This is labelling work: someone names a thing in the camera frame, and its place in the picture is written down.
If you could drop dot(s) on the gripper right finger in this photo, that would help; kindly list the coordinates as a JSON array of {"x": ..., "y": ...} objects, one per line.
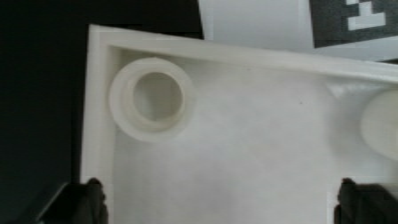
[{"x": 366, "y": 204}]

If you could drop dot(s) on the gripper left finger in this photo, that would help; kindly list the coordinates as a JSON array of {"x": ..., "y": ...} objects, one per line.
[{"x": 78, "y": 207}]

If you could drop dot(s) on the white marker sheet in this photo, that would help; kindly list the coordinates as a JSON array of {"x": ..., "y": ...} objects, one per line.
[{"x": 343, "y": 28}]

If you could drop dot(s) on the white square tabletop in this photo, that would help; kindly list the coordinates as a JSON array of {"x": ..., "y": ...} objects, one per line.
[{"x": 228, "y": 129}]

